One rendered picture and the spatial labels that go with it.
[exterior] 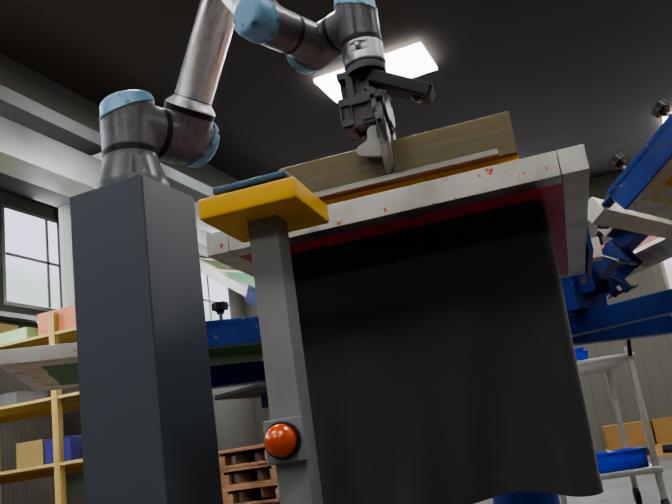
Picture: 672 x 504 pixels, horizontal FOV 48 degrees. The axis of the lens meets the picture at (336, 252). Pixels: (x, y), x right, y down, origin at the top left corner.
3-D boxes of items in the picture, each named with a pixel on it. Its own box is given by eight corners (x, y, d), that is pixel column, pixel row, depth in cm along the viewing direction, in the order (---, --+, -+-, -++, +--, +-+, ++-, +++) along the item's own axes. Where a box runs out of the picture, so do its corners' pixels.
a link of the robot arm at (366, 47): (387, 51, 136) (376, 29, 129) (391, 74, 135) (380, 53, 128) (348, 62, 138) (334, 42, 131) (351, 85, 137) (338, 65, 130)
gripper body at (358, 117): (354, 145, 134) (345, 85, 138) (400, 134, 132) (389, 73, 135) (341, 130, 127) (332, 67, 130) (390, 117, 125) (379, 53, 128)
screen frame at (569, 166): (589, 168, 102) (583, 143, 103) (207, 257, 118) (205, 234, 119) (585, 273, 176) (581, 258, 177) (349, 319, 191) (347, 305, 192)
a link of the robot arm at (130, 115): (89, 158, 158) (86, 100, 161) (144, 169, 168) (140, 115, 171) (120, 136, 150) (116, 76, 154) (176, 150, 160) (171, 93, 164)
